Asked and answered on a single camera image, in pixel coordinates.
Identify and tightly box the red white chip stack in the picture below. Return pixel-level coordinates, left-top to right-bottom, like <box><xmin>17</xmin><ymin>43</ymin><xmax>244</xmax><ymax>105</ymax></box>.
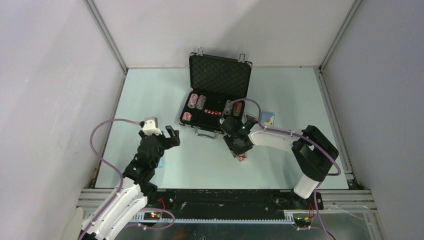
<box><xmin>237</xmin><ymin>153</ymin><xmax>247</xmax><ymax>162</ymax></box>
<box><xmin>181</xmin><ymin>111</ymin><xmax>193</xmax><ymax>122</ymax></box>

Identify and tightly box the black poker set case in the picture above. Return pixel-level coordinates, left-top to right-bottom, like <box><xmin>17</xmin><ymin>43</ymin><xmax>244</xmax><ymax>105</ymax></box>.
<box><xmin>178</xmin><ymin>47</ymin><xmax>253</xmax><ymax>139</ymax></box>

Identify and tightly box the green chip stack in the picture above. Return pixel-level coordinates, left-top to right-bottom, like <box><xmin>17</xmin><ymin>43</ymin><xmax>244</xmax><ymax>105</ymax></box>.
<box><xmin>223</xmin><ymin>100</ymin><xmax>233</xmax><ymax>115</ymax></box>

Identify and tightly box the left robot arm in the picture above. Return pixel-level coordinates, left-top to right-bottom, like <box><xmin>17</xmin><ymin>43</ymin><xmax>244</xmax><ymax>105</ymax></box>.
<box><xmin>78</xmin><ymin>124</ymin><xmax>181</xmax><ymax>240</ymax></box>

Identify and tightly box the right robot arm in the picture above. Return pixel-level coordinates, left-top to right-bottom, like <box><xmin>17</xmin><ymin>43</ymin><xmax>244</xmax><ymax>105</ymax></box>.
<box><xmin>219</xmin><ymin>116</ymin><xmax>341</xmax><ymax>209</ymax></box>

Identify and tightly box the orange brown chip stack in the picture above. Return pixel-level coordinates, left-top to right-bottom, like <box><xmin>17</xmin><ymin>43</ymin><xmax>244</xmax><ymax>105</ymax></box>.
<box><xmin>232</xmin><ymin>101</ymin><xmax>243</xmax><ymax>117</ymax></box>

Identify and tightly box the blue playing card box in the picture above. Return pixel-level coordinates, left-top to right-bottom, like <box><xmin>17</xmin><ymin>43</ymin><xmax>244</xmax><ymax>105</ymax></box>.
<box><xmin>260</xmin><ymin>111</ymin><xmax>275</xmax><ymax>127</ymax></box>

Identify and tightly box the row of red dice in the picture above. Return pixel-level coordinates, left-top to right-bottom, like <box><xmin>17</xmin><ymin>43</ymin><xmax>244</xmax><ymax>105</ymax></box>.
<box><xmin>203</xmin><ymin>109</ymin><xmax>222</xmax><ymax>117</ymax></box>

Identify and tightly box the pink white chip stack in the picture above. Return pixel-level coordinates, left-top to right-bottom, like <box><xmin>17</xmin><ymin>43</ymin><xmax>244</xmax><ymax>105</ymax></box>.
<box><xmin>187</xmin><ymin>93</ymin><xmax>199</xmax><ymax>109</ymax></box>

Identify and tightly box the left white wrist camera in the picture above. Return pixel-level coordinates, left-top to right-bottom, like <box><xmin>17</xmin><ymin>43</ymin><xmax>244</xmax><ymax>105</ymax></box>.
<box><xmin>140</xmin><ymin>117</ymin><xmax>163</xmax><ymax>136</ymax></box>

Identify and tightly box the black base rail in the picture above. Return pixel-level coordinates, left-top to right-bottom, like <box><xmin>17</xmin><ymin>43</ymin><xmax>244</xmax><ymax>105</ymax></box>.
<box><xmin>147</xmin><ymin>188</ymin><xmax>324</xmax><ymax>221</ymax></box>

